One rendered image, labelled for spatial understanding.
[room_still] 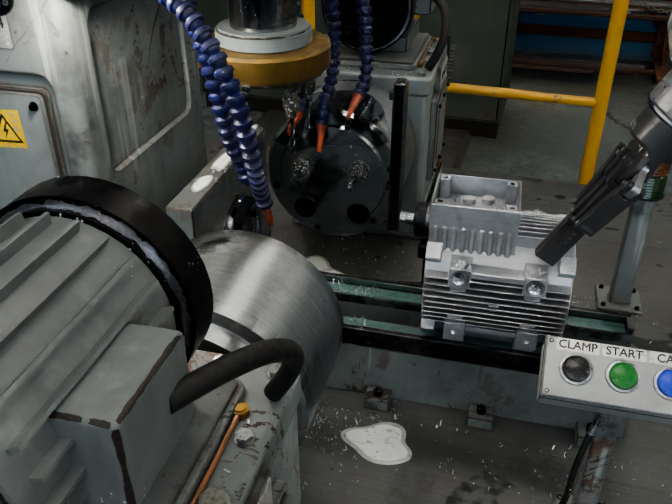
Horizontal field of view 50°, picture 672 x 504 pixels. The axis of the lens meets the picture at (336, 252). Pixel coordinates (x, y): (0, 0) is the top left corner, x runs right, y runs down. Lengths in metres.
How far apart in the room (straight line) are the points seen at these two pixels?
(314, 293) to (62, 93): 0.40
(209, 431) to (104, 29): 0.59
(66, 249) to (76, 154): 0.49
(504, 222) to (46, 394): 0.69
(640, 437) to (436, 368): 0.32
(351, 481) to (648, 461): 0.43
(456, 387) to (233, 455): 0.59
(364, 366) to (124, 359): 0.72
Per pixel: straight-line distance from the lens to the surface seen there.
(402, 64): 1.48
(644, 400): 0.87
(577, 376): 0.85
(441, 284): 1.00
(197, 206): 1.00
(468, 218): 0.99
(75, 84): 0.96
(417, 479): 1.07
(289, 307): 0.80
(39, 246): 0.51
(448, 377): 1.13
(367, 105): 1.30
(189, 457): 0.59
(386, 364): 1.13
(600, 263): 1.59
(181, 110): 1.23
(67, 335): 0.47
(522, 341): 1.04
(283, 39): 0.96
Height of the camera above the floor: 1.60
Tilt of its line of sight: 31 degrees down
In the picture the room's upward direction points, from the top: straight up
